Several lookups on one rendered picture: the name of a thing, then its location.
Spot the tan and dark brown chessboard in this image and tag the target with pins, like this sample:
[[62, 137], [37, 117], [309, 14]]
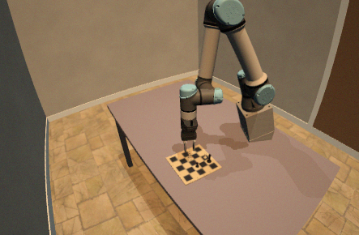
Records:
[[186, 169]]

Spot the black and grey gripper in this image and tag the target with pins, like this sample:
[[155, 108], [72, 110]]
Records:
[[188, 124]]

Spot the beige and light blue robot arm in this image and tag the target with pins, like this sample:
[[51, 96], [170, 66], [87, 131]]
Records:
[[227, 16]]

